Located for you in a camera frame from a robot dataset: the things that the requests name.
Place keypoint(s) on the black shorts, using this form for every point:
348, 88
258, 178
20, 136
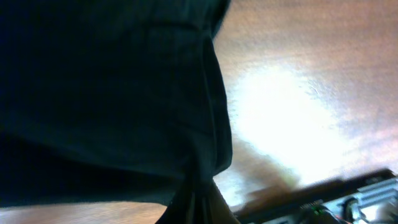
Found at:
114, 100

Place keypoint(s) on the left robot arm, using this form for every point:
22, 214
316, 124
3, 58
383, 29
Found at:
368, 198

